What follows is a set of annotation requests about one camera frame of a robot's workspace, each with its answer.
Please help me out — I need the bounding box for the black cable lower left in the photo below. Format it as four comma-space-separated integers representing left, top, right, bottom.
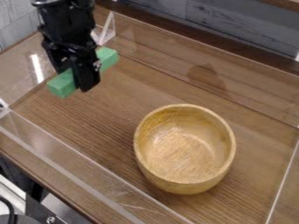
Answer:
0, 195, 16, 224

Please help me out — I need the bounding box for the clear acrylic corner bracket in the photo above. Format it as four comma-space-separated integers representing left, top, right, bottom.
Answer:
91, 11, 117, 46

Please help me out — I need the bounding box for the green rectangular block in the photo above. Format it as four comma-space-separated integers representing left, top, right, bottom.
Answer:
47, 47, 119, 98

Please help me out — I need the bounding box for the clear acrylic tray wall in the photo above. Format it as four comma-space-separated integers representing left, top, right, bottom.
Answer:
0, 12, 299, 224

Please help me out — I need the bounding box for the black equipment base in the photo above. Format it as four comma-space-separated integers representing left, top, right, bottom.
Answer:
24, 195, 67, 224

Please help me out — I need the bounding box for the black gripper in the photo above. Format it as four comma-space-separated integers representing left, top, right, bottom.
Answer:
31, 0, 101, 92

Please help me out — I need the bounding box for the brown wooden bowl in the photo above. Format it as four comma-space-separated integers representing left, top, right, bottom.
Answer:
134, 104, 238, 195

